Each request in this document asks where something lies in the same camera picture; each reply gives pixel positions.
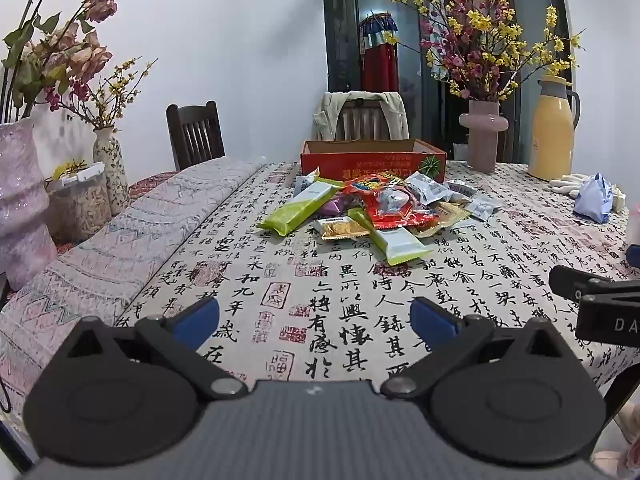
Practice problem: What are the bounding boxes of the hanging red garment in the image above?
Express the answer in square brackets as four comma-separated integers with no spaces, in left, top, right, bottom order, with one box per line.
[359,12,401,94]

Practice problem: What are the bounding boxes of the pale woven patterned cloth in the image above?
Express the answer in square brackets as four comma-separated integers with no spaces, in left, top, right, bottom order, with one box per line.
[0,157,266,417]

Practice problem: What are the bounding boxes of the purple snack packet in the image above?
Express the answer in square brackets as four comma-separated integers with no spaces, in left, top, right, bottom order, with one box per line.
[314,194,362,219]

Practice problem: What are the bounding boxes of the chair with beige jacket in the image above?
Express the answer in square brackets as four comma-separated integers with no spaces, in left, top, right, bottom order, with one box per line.
[313,91,410,142]

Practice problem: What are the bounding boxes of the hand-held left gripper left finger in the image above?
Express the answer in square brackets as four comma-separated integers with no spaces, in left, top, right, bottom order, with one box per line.
[62,296,249,402]

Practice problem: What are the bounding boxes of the red cardboard box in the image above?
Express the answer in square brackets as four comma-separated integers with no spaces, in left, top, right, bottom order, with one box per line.
[300,139,446,184]

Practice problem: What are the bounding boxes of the hanging pale garment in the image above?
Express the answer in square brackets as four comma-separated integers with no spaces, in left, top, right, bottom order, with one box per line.
[428,22,452,82]

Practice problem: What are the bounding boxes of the thin yellow flower sprigs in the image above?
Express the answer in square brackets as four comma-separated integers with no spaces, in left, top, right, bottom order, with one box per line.
[45,59,159,131]

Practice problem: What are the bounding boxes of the yellow thermos jug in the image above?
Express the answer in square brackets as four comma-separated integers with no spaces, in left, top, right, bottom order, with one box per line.
[527,75,582,181]

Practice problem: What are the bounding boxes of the white gloves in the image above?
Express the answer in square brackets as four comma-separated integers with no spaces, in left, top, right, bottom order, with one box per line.
[549,173,627,212]

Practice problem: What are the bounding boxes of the wooden chair with slats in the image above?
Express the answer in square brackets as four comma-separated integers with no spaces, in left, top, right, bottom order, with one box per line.
[339,100,390,141]

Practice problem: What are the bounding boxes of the large pink textured vase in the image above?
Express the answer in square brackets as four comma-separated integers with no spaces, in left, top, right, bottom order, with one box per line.
[0,118,59,292]

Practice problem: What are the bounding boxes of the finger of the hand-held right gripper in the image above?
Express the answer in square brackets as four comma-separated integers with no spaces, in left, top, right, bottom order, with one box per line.
[548,265,640,307]

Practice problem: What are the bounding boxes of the small patterned vase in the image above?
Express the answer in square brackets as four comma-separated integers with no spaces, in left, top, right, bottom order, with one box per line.
[92,127,130,216]

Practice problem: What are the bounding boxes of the green snack packet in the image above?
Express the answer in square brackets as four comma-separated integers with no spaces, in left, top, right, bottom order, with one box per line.
[257,178,347,237]
[347,208,434,266]

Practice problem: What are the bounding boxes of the gold oat crisp packet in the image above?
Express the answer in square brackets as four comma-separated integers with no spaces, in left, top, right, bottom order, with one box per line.
[320,217,374,241]
[432,201,474,226]

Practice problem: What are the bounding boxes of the pink ceramic vase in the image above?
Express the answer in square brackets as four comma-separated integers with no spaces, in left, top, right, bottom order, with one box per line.
[459,100,510,171]

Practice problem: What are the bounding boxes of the blue plastic bag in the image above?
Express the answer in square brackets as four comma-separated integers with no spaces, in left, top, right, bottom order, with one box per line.
[573,173,616,225]

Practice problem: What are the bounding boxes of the large red snack bag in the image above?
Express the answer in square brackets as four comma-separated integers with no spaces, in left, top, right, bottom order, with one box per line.
[343,172,442,232]

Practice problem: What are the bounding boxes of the red patterned cloth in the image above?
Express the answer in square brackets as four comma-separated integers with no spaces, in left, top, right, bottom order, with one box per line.
[127,171,179,200]

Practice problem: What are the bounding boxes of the silver snack packet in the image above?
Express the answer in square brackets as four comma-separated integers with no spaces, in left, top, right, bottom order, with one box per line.
[464,197,497,222]
[292,169,321,196]
[404,172,452,205]
[447,180,479,202]

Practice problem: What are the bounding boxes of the plastic container with white lid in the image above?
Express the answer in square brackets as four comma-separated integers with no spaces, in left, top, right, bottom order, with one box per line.
[47,161,112,244]

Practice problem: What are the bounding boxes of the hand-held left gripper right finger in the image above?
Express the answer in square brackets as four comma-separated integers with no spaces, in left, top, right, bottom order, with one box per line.
[379,296,572,402]

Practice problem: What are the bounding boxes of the pink rose stems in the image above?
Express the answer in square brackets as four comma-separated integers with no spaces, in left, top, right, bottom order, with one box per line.
[0,0,124,124]

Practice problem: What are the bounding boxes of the dark wooden chair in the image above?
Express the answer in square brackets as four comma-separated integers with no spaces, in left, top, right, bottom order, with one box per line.
[166,101,226,172]

